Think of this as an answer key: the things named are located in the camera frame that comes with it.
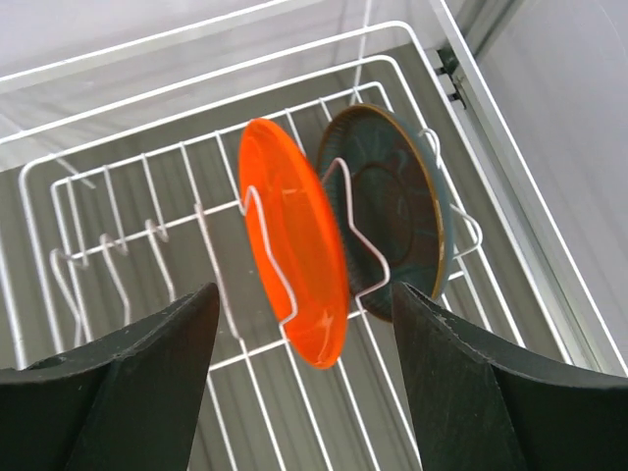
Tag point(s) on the white wire dish rack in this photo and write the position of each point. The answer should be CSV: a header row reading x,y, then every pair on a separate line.
x,y
120,123

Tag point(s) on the orange plate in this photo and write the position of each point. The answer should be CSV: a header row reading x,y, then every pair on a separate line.
x,y
295,241

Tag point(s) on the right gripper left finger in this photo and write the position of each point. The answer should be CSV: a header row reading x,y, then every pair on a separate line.
x,y
127,401

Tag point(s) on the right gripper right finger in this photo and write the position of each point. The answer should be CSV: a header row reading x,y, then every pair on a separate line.
x,y
479,402

